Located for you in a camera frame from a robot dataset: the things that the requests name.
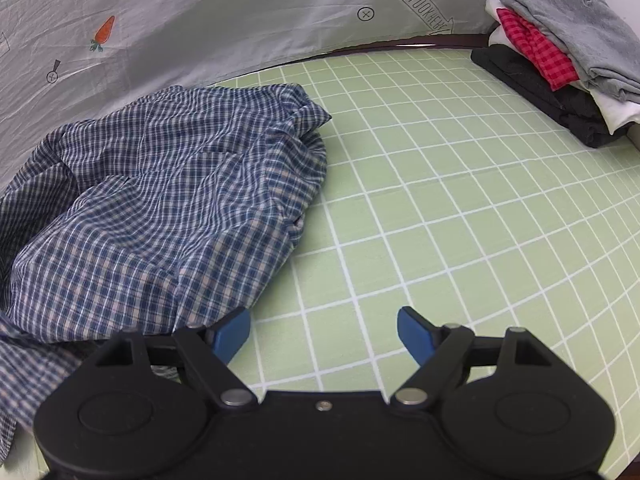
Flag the folded red checked garment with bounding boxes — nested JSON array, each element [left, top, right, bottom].
[[497, 8, 579, 91]]

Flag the blue plaid shirt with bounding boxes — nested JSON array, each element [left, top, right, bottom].
[[1, 84, 330, 454]]

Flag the folded white garment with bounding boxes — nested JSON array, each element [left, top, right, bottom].
[[485, 0, 639, 134]]

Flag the green grid cutting mat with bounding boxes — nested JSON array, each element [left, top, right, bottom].
[[209, 50, 639, 477]]

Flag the grey printed bed sheet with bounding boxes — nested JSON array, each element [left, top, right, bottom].
[[1, 0, 488, 182]]

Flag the folded grey garment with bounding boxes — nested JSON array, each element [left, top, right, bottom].
[[500, 0, 639, 103]]

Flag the folded black garment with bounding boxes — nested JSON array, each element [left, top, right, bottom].
[[471, 44, 631, 148]]

